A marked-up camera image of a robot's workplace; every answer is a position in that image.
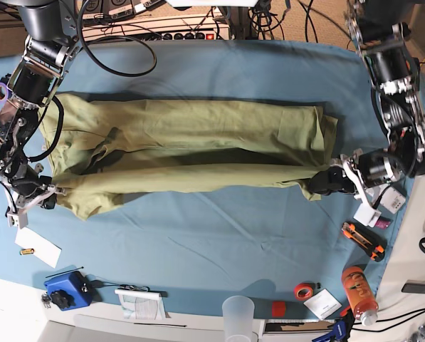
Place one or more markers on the blue plastic box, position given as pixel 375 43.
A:
pixel 74 284

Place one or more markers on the white paper card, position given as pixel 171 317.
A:
pixel 46 251

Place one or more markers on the orange black utility knife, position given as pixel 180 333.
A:
pixel 371 243

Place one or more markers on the red plastic cap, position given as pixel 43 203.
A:
pixel 278 309

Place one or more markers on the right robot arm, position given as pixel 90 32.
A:
pixel 25 96

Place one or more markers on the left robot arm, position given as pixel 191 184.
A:
pixel 379 35

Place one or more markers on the blue clamp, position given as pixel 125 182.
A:
pixel 340 330

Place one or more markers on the black power adapter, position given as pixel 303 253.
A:
pixel 413 288

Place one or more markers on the olive green t-shirt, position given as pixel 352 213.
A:
pixel 108 150

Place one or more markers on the orange drink bottle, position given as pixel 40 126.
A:
pixel 361 299

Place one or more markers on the translucent plastic cup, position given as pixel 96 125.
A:
pixel 238 314

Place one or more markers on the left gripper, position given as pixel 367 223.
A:
pixel 364 175

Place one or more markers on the small yellow battery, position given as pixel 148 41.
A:
pixel 27 251

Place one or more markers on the white small card box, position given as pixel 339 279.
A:
pixel 323 304

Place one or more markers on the purple tape roll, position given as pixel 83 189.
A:
pixel 4 93

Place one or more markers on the white folded booklet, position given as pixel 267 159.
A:
pixel 141 305

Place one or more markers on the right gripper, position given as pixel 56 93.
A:
pixel 28 188

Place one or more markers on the blue table cloth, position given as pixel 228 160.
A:
pixel 202 248

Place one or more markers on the black cable tie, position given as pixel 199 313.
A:
pixel 64 272

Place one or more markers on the red tape roll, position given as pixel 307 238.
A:
pixel 304 291

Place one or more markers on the black knob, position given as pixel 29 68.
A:
pixel 62 300

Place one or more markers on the pink glue tube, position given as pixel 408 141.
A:
pixel 382 223

